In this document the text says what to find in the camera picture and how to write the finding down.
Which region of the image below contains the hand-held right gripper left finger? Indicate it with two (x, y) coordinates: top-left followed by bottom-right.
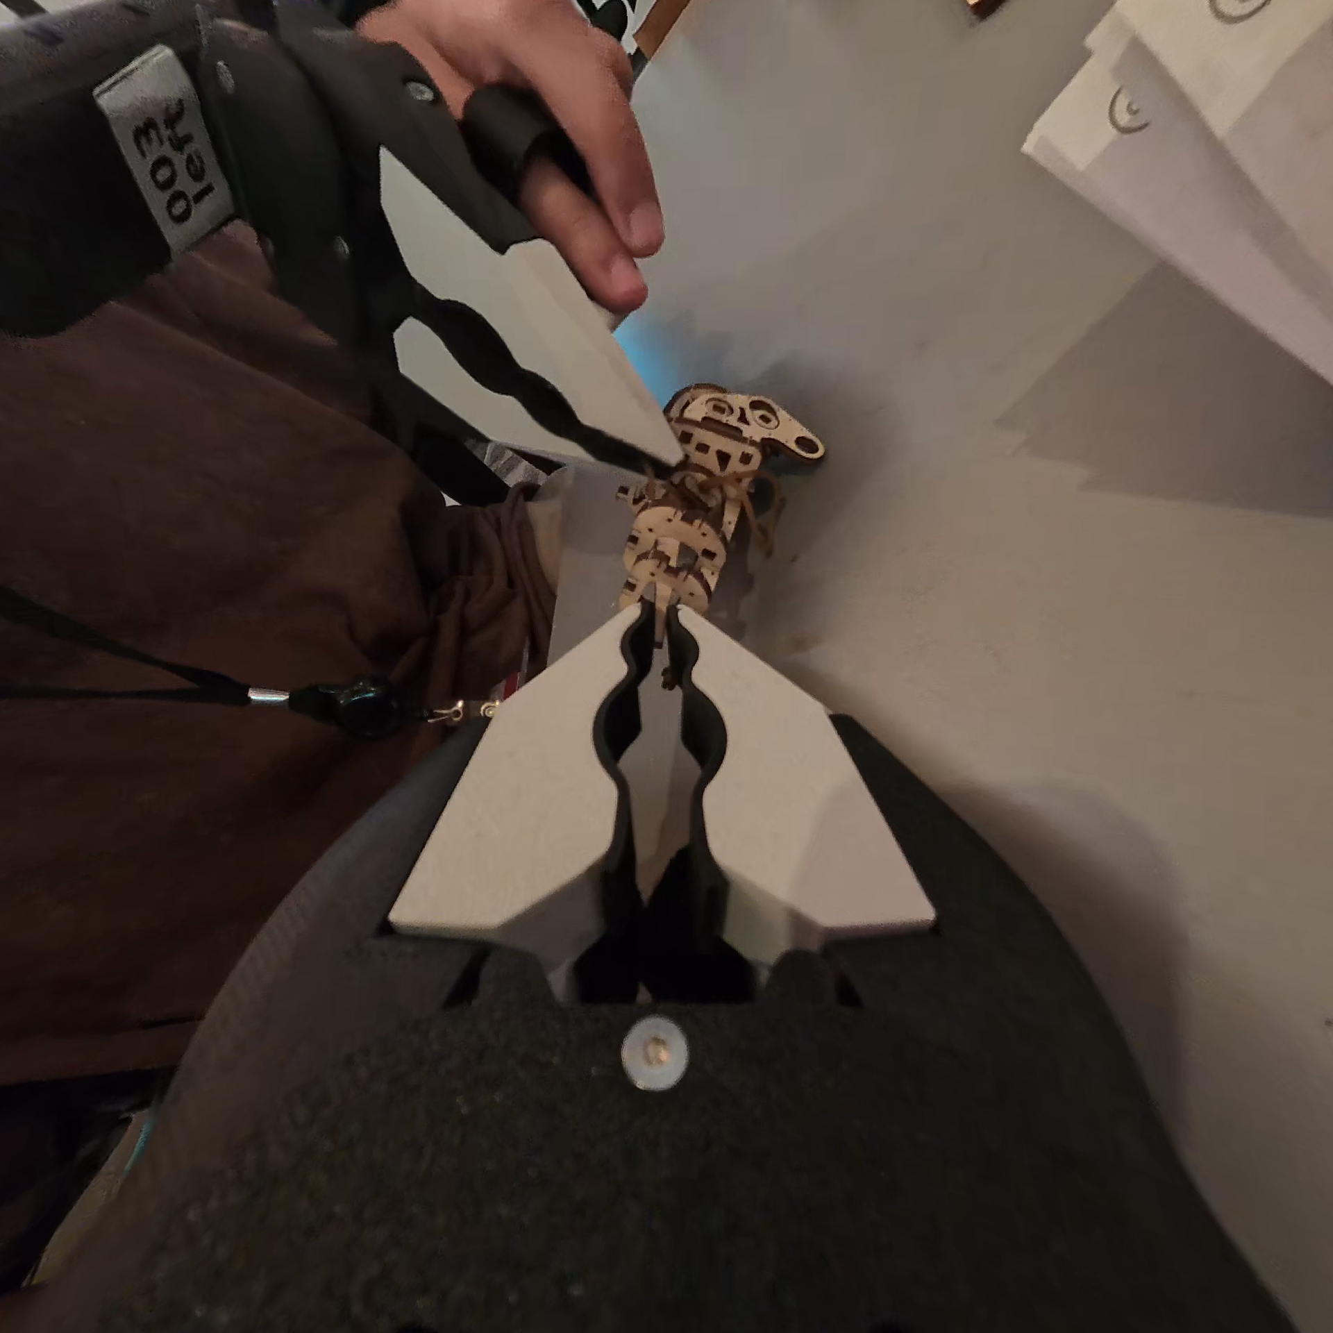
(387, 602), (650, 1002)

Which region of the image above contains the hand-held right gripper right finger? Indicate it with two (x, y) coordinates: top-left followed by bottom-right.
(667, 608), (941, 1002)

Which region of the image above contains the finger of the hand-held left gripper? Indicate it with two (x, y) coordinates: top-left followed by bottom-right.
(394, 291), (650, 473)
(379, 144), (687, 473)

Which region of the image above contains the wooden model assembly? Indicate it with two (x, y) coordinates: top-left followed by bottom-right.
(612, 383), (832, 691)

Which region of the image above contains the person's left hand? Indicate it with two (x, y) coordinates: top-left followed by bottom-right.
(357, 0), (667, 317)

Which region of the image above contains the instruction booklet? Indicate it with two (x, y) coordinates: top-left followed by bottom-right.
(1017, 0), (1333, 390)

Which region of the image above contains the black lanyard with clip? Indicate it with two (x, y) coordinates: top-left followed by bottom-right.
(0, 585), (504, 743)

